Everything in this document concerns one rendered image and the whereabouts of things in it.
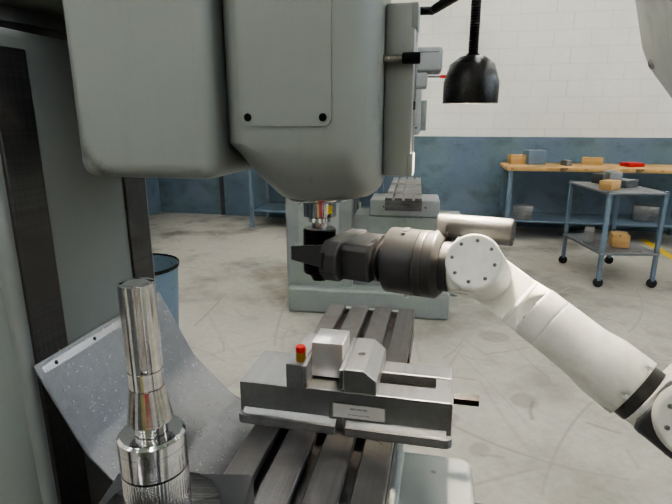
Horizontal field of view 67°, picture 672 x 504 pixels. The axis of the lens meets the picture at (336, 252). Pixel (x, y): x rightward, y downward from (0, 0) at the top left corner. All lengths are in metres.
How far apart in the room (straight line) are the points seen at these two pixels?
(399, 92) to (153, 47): 0.30
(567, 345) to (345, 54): 0.40
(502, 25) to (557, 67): 0.88
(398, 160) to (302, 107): 0.15
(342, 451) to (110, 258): 0.49
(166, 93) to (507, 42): 6.76
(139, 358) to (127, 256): 0.61
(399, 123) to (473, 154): 6.54
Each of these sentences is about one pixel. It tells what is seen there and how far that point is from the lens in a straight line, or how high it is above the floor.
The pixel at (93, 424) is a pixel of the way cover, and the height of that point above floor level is 0.98.
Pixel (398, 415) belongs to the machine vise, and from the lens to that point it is 0.83.
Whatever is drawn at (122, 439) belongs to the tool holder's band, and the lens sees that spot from 0.40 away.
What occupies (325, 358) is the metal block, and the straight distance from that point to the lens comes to 0.84.
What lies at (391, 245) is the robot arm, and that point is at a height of 1.26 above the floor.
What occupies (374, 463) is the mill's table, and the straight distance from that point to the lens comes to 0.80.
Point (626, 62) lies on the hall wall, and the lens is 7.53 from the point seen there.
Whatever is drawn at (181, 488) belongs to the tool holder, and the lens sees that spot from 0.42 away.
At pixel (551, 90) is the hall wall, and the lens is 7.31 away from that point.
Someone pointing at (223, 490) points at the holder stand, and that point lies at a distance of 0.47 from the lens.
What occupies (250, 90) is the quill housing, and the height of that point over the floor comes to 1.45.
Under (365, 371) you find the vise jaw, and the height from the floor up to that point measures 1.03.
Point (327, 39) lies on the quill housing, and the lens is 0.61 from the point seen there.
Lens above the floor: 1.41
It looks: 15 degrees down
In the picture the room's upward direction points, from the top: straight up
